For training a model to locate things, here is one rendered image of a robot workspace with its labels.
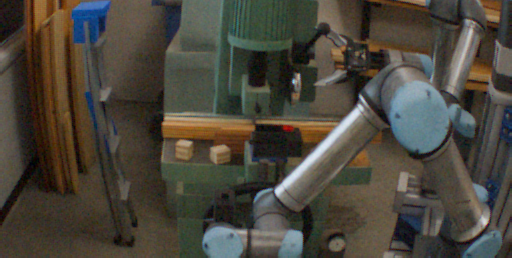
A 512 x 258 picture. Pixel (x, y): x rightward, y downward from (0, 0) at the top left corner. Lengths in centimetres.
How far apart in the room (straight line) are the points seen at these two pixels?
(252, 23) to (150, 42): 261
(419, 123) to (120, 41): 339
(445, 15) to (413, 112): 81
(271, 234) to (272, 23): 65
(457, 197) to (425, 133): 20
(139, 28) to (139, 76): 37
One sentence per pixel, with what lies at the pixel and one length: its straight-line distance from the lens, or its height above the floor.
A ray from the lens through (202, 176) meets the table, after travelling 165.
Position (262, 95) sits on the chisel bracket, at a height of 106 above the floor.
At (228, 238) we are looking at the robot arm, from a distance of 109.
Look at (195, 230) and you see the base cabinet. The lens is 175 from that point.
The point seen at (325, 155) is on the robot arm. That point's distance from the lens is 116.
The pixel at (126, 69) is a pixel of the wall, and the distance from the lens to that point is 425.
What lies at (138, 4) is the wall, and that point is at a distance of 410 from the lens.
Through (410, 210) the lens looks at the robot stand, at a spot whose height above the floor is 70.
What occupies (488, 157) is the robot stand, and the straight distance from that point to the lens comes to 154.
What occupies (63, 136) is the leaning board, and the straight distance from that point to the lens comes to 304.
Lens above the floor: 168
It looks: 24 degrees down
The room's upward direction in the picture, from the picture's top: 4 degrees clockwise
